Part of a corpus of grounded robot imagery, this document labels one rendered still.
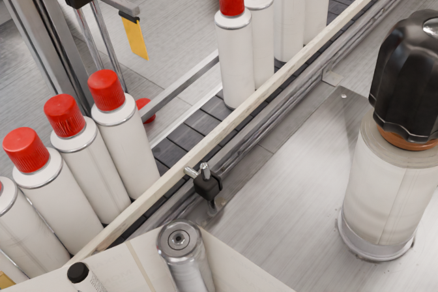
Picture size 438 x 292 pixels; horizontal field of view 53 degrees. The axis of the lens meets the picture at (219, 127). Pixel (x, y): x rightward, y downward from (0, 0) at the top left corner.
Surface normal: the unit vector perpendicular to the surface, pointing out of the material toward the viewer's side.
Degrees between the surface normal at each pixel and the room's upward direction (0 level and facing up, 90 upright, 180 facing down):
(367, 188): 92
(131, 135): 90
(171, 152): 0
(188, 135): 0
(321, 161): 0
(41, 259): 90
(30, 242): 90
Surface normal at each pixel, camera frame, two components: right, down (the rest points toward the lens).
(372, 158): -0.84, 0.47
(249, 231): -0.09, -0.66
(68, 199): 0.79, 0.40
